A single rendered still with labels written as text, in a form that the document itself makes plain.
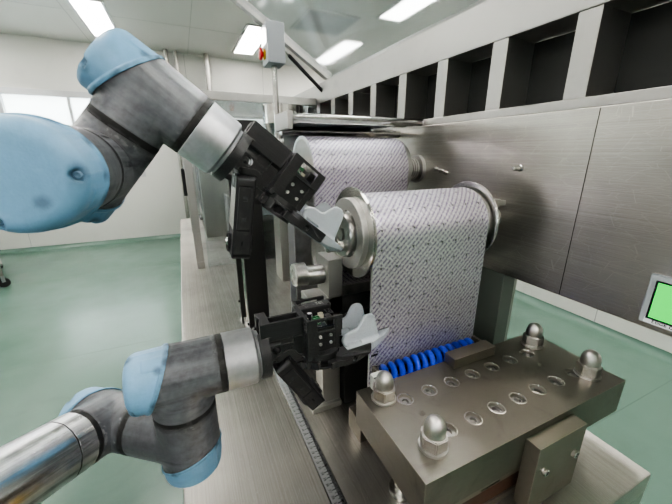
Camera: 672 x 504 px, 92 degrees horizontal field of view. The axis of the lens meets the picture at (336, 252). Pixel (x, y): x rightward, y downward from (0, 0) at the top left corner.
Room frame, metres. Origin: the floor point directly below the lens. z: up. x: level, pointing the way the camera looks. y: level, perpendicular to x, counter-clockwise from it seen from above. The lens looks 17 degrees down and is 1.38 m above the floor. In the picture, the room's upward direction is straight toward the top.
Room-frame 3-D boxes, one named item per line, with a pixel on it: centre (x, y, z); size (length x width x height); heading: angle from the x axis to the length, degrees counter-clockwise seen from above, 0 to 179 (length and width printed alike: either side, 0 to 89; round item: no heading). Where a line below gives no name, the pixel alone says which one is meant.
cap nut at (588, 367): (0.44, -0.41, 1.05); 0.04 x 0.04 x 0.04
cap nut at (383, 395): (0.39, -0.07, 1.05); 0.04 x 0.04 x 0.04
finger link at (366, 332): (0.44, -0.05, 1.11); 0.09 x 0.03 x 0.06; 114
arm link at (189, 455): (0.35, 0.21, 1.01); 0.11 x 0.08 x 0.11; 77
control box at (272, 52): (1.02, 0.18, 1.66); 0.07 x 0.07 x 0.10; 24
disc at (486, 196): (0.62, -0.25, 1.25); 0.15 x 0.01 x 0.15; 25
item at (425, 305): (0.51, -0.16, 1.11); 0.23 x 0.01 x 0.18; 115
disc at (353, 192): (0.51, -0.03, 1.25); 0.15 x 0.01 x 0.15; 25
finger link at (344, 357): (0.41, -0.01, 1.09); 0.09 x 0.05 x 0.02; 114
